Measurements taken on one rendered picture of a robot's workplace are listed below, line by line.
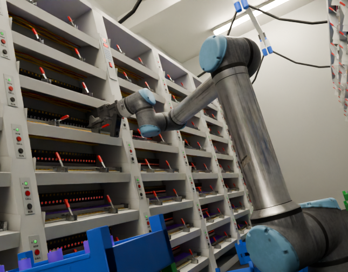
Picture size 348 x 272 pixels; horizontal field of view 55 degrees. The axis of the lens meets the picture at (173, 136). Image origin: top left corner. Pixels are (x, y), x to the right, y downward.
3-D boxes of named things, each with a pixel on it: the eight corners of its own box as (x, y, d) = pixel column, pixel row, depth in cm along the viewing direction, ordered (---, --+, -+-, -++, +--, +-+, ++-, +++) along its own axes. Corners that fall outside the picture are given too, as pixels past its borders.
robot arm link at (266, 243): (334, 262, 94) (251, 26, 109) (295, 284, 84) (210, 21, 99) (291, 263, 106) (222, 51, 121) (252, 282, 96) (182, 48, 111)
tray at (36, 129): (122, 145, 175) (122, 128, 176) (25, 134, 121) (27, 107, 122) (91, 146, 184) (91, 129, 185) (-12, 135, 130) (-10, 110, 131)
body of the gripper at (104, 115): (104, 111, 171) (123, 101, 166) (108, 127, 169) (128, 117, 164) (95, 108, 164) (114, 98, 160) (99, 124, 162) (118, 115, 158)
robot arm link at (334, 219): (366, 246, 103) (345, 190, 107) (334, 264, 93) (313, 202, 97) (322, 249, 115) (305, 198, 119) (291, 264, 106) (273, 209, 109)
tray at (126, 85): (165, 103, 247) (165, 85, 248) (116, 83, 192) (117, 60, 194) (141, 105, 255) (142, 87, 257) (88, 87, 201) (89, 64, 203)
